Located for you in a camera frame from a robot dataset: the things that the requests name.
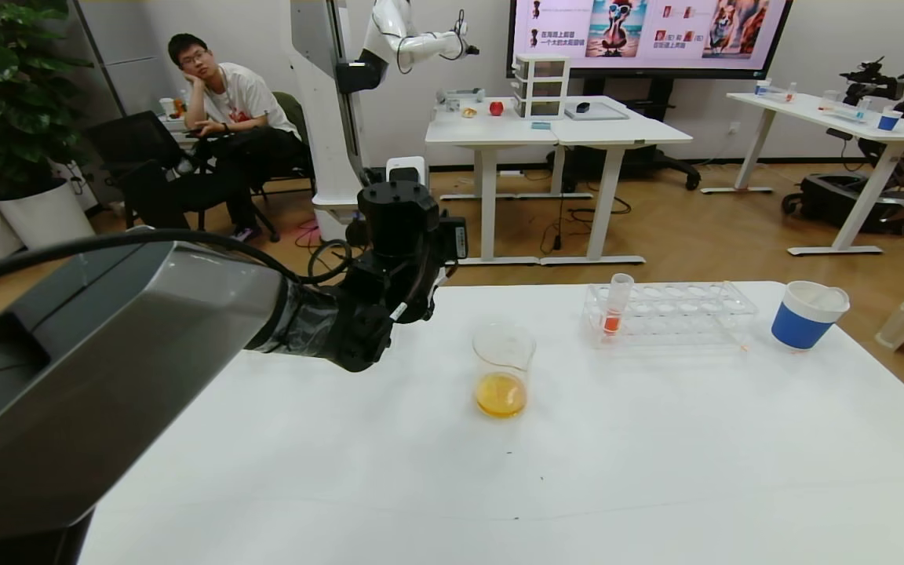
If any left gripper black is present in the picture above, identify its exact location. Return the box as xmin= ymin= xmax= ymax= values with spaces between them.
xmin=437 ymin=216 xmax=468 ymax=261

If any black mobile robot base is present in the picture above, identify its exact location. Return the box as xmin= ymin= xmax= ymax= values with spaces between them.
xmin=782 ymin=174 xmax=904 ymax=236

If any clear glass beaker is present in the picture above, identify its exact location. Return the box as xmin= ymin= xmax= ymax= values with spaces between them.
xmin=473 ymin=323 xmax=537 ymax=418

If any clear acrylic test tube rack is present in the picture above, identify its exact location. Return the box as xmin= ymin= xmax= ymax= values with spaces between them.
xmin=582 ymin=281 xmax=758 ymax=348

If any white mini drawer cabinet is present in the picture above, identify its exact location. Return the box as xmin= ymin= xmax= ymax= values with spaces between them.
xmin=512 ymin=55 xmax=571 ymax=121

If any grey tray on desk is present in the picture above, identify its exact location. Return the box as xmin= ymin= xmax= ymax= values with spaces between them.
xmin=564 ymin=103 xmax=629 ymax=123

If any white humanoid robot on column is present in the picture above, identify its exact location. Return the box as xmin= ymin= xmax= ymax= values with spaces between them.
xmin=291 ymin=0 xmax=480 ymax=244

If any seated person in white shirt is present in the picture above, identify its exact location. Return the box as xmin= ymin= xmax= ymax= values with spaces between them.
xmin=168 ymin=33 xmax=304 ymax=241

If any black office chair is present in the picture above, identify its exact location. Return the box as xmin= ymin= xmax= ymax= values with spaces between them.
xmin=89 ymin=114 xmax=280 ymax=242

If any paper cup with blue sleeve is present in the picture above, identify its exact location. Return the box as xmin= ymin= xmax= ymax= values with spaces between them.
xmin=771 ymin=281 xmax=851 ymax=351

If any long white standing desk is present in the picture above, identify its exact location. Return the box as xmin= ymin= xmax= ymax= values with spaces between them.
xmin=701 ymin=93 xmax=904 ymax=257

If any white plant pot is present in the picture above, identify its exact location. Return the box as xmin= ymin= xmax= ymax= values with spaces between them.
xmin=0 ymin=179 xmax=97 ymax=250

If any green leafy plant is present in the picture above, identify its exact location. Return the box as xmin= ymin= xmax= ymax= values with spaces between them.
xmin=0 ymin=0 xmax=96 ymax=199

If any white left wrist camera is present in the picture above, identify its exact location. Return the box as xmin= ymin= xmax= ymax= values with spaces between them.
xmin=385 ymin=155 xmax=429 ymax=189

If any large wall display screen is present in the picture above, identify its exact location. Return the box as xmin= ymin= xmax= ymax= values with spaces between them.
xmin=507 ymin=0 xmax=794 ymax=81

